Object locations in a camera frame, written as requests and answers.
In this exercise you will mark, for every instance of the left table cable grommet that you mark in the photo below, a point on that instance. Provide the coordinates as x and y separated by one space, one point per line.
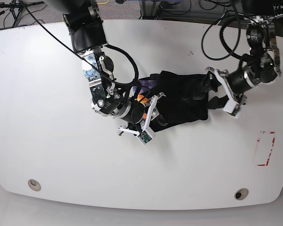
34 185

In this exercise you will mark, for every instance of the table cable grommet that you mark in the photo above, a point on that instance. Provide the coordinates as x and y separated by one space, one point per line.
34 185
241 194

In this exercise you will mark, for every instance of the aluminium frame post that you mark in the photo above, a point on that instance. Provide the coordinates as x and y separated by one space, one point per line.
149 8

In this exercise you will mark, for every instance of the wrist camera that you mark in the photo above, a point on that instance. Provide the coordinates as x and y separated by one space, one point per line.
145 136
232 108

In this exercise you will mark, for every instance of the black tripod stand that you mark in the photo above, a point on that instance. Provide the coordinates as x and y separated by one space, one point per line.
15 8

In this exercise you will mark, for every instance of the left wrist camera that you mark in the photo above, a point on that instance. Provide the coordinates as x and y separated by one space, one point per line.
232 108

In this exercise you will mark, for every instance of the right table cable grommet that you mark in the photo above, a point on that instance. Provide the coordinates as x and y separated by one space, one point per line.
241 194

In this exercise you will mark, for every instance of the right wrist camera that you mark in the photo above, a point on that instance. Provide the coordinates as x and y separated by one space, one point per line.
145 136

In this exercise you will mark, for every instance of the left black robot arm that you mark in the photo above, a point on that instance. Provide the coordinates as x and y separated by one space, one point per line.
260 66

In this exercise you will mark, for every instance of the red tape rectangle marking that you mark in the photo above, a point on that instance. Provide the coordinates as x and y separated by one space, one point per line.
265 144

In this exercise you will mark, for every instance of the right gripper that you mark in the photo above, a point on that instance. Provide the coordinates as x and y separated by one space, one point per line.
139 114

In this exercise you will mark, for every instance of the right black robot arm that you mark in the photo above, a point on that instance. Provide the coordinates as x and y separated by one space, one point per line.
85 26

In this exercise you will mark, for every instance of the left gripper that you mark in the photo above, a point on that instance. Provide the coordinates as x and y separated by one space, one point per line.
234 84

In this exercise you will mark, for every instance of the black T-shirt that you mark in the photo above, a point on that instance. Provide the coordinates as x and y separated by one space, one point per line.
179 106

